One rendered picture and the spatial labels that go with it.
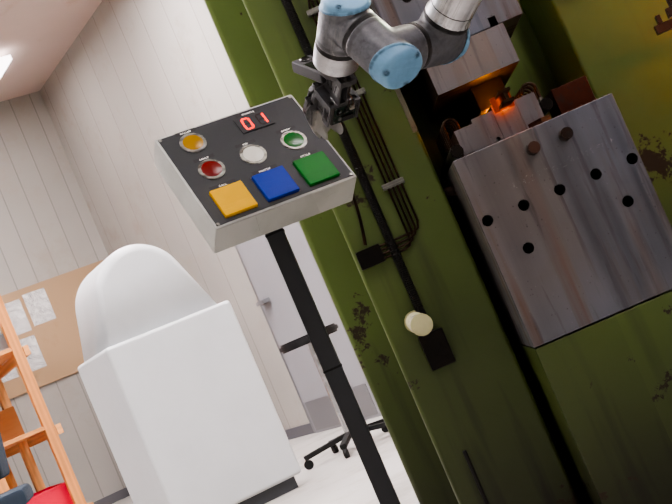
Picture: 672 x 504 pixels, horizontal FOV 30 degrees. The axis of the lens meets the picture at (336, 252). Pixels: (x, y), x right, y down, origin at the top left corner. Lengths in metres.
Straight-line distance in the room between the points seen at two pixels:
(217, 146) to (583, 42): 0.92
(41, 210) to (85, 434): 2.07
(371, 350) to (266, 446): 3.02
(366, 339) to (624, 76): 0.98
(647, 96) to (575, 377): 0.71
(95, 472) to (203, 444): 5.20
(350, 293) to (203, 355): 2.98
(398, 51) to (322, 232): 1.22
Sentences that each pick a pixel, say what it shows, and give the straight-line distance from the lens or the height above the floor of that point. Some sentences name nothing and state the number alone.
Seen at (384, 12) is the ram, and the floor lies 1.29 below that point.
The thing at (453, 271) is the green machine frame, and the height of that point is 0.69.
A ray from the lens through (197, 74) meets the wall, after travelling 9.15.
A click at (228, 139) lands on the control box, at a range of 2.71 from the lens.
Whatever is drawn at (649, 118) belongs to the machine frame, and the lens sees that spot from 3.05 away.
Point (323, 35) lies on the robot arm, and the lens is 2.36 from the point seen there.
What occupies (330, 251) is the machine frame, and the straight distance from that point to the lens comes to 3.39.
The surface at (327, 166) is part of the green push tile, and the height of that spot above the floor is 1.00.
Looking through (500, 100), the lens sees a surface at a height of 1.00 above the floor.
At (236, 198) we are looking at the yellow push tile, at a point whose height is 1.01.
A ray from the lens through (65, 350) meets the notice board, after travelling 11.45.
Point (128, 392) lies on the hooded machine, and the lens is 6.18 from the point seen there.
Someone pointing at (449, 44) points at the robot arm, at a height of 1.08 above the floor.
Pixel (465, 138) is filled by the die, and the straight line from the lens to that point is 2.84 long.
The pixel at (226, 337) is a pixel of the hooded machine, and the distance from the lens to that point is 6.37.
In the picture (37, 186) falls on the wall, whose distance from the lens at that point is 11.77.
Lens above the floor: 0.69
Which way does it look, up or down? 3 degrees up
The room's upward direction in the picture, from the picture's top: 23 degrees counter-clockwise
